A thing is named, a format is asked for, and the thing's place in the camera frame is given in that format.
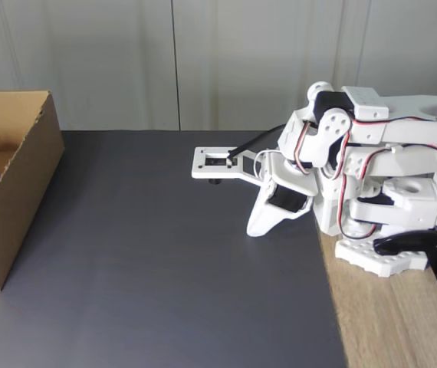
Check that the brown cardboard box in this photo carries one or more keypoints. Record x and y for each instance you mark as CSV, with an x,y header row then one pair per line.
x,y
27,184

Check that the dark grey table mat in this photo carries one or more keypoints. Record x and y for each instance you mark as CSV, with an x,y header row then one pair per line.
x,y
165,268

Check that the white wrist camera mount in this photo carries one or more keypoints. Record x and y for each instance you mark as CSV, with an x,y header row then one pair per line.
x,y
201,168

